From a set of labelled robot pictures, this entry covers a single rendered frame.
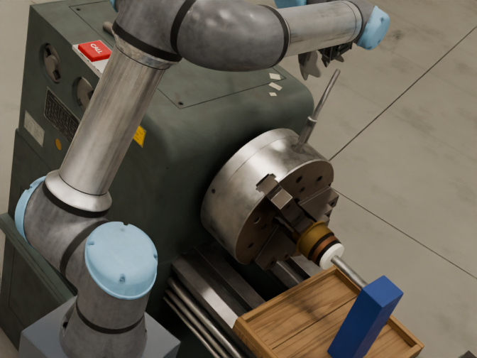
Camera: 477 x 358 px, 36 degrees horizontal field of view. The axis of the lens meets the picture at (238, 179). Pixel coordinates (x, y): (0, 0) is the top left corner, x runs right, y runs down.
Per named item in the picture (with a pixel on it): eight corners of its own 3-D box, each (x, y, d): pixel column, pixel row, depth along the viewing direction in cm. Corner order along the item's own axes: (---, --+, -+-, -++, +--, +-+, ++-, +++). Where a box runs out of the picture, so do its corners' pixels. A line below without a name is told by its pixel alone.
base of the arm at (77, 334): (101, 389, 122) (111, 354, 116) (40, 332, 127) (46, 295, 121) (162, 340, 132) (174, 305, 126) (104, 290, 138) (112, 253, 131)
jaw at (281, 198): (267, 208, 170) (255, 188, 159) (282, 193, 170) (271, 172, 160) (299, 239, 164) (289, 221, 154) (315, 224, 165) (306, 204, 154)
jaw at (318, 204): (288, 193, 172) (323, 172, 179) (284, 207, 176) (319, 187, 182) (321, 223, 167) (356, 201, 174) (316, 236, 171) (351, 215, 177)
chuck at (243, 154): (184, 246, 175) (226, 140, 157) (270, 214, 197) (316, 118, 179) (192, 255, 173) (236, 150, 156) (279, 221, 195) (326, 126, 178)
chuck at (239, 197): (192, 255, 173) (236, 150, 156) (279, 222, 195) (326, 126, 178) (217, 280, 169) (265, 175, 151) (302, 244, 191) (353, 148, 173)
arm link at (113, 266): (109, 342, 117) (123, 287, 109) (55, 290, 122) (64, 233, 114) (161, 305, 126) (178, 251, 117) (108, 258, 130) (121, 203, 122)
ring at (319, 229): (294, 220, 163) (323, 247, 159) (321, 207, 169) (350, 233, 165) (282, 248, 169) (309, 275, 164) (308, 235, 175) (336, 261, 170)
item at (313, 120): (296, 163, 165) (316, 122, 159) (287, 159, 165) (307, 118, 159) (298, 159, 167) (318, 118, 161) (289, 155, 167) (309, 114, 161)
